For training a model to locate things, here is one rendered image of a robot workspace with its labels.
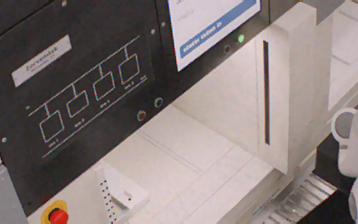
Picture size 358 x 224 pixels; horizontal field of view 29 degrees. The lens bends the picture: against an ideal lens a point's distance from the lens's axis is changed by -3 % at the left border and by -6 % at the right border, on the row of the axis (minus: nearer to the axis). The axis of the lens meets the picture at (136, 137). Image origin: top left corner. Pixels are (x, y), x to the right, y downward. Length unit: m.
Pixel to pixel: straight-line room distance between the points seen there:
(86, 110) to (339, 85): 1.20
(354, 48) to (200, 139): 0.69
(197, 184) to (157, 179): 0.12
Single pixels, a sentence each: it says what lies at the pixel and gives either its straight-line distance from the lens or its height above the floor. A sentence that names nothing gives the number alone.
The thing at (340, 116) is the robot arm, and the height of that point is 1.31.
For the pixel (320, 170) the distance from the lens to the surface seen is 1.92.
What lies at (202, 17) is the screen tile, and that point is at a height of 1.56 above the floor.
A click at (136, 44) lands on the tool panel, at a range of 1.34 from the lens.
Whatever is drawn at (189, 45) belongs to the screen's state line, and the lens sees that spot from 1.47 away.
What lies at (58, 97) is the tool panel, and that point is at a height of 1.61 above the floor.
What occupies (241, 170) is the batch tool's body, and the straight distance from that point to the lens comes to 2.07.
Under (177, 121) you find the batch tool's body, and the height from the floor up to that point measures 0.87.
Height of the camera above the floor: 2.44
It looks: 46 degrees down
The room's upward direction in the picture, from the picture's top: 11 degrees counter-clockwise
